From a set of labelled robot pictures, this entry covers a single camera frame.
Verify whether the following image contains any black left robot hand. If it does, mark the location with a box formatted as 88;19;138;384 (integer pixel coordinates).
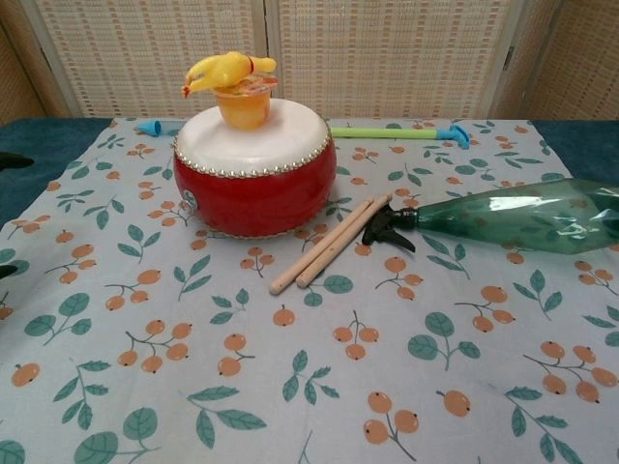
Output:
0;153;36;281

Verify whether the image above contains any wooden drumstick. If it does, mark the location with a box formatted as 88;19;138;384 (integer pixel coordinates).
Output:
295;192;394;288
269;194;383;295

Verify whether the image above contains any green plastic spray bottle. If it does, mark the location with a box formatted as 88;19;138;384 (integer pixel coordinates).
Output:
362;177;619;260

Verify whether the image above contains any floral fruit print tablecloth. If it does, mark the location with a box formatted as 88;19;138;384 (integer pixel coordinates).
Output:
0;115;619;464

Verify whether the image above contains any woven bamboo folding screen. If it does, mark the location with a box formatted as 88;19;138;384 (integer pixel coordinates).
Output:
0;0;619;123

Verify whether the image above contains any orange jelly cup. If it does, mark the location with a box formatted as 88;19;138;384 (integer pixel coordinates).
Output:
214;78;280;132

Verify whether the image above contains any green and blue water squirter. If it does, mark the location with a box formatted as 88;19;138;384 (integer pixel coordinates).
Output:
137;120;471;153

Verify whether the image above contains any teal velvet table cover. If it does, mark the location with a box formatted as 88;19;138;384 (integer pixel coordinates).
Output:
0;117;619;229

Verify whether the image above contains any red drum with white skin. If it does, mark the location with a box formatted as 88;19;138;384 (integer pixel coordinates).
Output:
172;98;339;239

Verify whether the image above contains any yellow rubber chicken toy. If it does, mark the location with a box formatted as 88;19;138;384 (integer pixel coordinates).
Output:
180;50;279;100

